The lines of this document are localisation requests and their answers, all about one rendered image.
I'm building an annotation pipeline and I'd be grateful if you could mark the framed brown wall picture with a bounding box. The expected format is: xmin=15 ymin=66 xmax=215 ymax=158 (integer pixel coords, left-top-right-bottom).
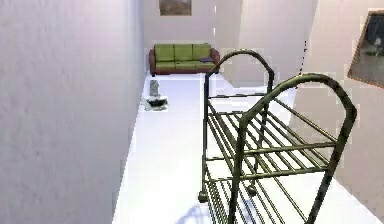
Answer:
xmin=158 ymin=0 xmax=193 ymax=17

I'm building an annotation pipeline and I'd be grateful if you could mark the green sofa with brown frame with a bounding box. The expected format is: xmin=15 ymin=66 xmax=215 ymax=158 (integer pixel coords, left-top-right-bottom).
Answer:
xmin=148 ymin=42 xmax=221 ymax=77

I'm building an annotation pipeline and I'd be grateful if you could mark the olive metal handcart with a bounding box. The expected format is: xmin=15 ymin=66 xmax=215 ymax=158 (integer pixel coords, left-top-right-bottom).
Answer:
xmin=197 ymin=49 xmax=358 ymax=224

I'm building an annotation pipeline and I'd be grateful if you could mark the grey white floor object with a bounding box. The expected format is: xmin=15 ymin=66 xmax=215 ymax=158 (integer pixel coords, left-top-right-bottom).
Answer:
xmin=142 ymin=79 xmax=169 ymax=112

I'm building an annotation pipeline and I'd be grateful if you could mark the framed dark wall picture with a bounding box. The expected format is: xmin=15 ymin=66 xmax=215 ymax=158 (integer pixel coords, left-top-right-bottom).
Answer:
xmin=346 ymin=9 xmax=384 ymax=90

